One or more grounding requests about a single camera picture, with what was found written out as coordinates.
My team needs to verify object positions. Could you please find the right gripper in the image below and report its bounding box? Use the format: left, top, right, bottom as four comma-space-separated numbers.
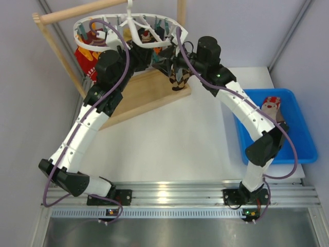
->
152, 44, 206, 78

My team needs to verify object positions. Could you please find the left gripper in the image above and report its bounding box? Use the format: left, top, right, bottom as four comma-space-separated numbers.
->
114, 39, 153, 91

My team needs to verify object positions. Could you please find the white oval clip hanger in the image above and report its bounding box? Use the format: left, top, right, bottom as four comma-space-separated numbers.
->
74, 1, 188, 53

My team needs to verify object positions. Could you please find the red reindeer sock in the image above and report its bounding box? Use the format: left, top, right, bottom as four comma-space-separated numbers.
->
261, 96, 285, 123

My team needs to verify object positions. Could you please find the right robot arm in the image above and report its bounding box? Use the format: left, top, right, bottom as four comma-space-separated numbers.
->
153, 36, 289, 209

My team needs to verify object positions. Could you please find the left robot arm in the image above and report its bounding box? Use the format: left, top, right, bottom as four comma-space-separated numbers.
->
39, 45, 153, 204

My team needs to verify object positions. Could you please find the wooden hanger rack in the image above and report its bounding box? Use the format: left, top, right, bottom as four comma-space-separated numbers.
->
32, 1, 191, 129

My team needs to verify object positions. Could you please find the dark navy santa sock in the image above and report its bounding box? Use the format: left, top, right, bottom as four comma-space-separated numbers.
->
138, 28, 157, 43

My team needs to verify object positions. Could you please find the brown argyle sock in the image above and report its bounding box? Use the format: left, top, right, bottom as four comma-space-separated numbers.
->
169, 68, 193, 91

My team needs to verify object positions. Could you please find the red patterned sock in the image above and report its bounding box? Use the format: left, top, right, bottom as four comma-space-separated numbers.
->
75, 46, 100, 83

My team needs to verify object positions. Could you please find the blue plastic bin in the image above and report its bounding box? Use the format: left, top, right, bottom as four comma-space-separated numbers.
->
234, 88, 318, 165

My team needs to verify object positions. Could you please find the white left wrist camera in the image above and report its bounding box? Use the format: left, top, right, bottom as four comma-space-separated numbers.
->
96, 27, 123, 50

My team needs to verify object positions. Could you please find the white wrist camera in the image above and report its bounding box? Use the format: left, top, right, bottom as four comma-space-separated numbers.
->
164, 25, 181, 46
96, 27, 123, 50

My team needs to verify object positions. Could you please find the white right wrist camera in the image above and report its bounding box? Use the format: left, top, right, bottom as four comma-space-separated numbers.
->
164, 25, 181, 46

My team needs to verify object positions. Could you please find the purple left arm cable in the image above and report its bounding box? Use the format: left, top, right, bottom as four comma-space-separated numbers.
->
42, 19, 133, 224

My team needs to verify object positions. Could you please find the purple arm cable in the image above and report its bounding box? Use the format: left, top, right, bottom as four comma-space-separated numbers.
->
42, 19, 133, 224
176, 27, 299, 223

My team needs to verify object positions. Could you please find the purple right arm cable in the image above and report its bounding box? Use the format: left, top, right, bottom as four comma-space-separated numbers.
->
176, 27, 299, 223

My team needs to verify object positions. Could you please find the aluminium mounting rail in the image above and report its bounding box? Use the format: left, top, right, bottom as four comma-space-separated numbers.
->
40, 182, 323, 221

